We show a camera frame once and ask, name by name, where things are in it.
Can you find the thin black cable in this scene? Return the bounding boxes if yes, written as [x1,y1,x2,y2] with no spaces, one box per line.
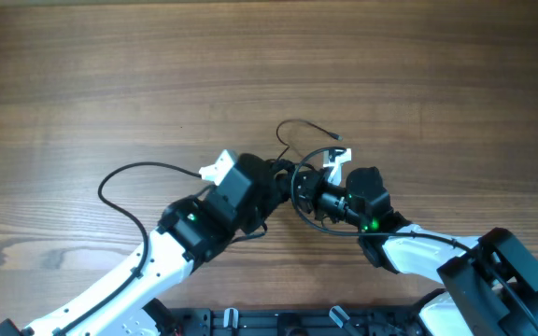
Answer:
[268,119,344,176]

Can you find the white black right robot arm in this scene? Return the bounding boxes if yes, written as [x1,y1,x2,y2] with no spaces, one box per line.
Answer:
[290,167,538,335]

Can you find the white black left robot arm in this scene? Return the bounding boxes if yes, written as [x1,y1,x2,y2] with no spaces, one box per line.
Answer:
[0,150,292,335]

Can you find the black right camera cable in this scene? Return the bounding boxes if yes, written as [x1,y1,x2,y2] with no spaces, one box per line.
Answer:
[290,147,536,336]

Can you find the black camera cable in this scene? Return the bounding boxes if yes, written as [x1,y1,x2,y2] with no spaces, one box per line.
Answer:
[290,147,536,336]
[53,161,203,336]

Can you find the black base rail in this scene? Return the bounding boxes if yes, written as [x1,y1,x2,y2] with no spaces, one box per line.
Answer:
[171,306,429,336]

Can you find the black left camera cable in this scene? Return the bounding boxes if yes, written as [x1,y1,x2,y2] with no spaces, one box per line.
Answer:
[53,161,203,336]

